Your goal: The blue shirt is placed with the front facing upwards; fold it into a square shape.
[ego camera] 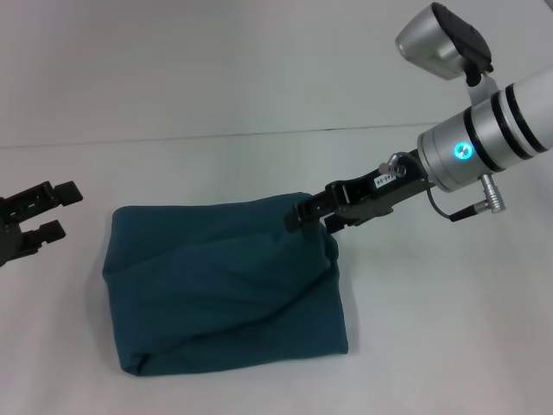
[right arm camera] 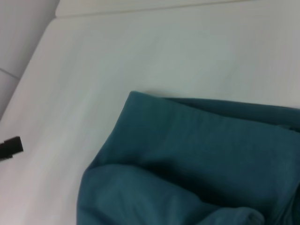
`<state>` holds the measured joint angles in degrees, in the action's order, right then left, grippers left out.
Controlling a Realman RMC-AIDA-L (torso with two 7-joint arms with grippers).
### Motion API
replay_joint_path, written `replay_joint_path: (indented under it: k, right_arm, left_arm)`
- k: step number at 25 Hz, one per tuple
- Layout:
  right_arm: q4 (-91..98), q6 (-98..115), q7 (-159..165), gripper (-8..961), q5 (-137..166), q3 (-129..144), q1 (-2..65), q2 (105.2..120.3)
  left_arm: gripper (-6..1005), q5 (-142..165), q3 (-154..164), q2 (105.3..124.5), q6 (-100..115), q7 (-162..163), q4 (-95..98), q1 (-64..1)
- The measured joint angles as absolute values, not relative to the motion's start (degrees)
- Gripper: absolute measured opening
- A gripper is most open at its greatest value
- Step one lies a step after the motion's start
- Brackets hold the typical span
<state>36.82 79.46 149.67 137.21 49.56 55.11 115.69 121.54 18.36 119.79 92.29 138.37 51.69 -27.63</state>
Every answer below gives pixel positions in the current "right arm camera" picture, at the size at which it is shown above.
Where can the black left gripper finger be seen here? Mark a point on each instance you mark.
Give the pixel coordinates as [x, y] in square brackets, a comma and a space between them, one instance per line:
[11, 146]

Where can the teal blue printed T-shirt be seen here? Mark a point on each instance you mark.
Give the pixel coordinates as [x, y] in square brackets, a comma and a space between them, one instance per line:
[199, 164]

